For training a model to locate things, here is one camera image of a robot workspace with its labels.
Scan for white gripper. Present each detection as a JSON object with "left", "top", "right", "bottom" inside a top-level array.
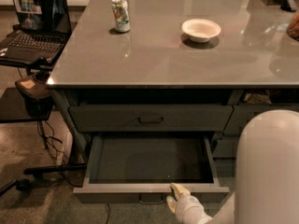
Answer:
[{"left": 166, "top": 183, "right": 212, "bottom": 224}]

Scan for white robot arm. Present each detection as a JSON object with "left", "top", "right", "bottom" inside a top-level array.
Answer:
[{"left": 166, "top": 110, "right": 299, "bottom": 224}]

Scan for white bowl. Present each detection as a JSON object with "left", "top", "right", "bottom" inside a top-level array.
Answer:
[{"left": 181, "top": 19, "right": 221, "bottom": 43}]

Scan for black laptop stand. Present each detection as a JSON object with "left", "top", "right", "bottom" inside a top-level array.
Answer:
[{"left": 0, "top": 67, "right": 87, "bottom": 196}]

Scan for green white soda can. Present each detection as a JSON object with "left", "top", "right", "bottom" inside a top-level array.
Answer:
[{"left": 111, "top": 0, "right": 130, "bottom": 33}]

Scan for brown object right edge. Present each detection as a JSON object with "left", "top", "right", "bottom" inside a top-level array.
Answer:
[{"left": 287, "top": 12, "right": 299, "bottom": 40}]

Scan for black laptop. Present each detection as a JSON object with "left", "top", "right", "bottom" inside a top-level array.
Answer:
[{"left": 0, "top": 0, "right": 72, "bottom": 65}]

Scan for black floor cable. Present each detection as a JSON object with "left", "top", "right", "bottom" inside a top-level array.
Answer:
[{"left": 36, "top": 119, "right": 112, "bottom": 224}]

